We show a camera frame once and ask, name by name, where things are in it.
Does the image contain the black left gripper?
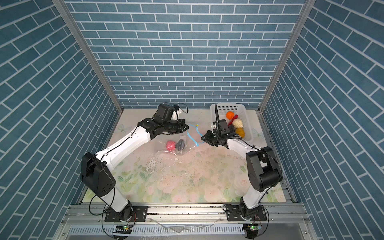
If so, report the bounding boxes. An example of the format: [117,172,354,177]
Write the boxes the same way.
[161,118,190,134]

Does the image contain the small black food ball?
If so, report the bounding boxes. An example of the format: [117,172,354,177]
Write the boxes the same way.
[176,139,186,152]

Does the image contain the clear zip top bag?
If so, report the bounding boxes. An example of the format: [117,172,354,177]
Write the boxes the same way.
[131,121,205,164]

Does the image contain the pink round food ball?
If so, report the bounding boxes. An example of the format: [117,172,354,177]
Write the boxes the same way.
[166,141,176,152]

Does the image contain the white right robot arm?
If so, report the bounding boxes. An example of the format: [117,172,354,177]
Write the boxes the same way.
[202,120,283,210]

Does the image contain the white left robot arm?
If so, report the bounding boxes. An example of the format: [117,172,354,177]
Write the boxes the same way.
[81,118,189,220]

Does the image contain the long black food piece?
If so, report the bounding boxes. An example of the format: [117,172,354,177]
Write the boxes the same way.
[229,124,236,133]

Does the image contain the yellow food ball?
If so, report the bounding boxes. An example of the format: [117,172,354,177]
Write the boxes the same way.
[235,128,245,138]

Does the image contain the cream white food ball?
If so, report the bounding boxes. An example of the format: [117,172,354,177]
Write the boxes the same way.
[233,118,244,128]

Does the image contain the red chili pepper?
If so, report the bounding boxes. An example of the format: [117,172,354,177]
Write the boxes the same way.
[228,115,239,127]

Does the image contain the white plastic perforated basket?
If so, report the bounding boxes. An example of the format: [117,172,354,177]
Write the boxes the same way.
[210,103,253,142]

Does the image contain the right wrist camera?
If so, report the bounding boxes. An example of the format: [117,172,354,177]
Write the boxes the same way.
[212,121,218,129]

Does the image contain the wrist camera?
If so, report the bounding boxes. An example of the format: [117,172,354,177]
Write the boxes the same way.
[212,121,218,129]
[153,103,180,121]

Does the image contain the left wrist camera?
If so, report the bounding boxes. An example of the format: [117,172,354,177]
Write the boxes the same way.
[153,103,180,121]

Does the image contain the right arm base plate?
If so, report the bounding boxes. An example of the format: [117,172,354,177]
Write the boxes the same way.
[222,204,268,222]

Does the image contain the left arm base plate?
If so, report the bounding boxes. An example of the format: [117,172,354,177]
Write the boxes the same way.
[104,206,148,223]

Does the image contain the aluminium mounting rail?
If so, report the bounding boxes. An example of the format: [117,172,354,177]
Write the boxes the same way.
[54,203,316,240]

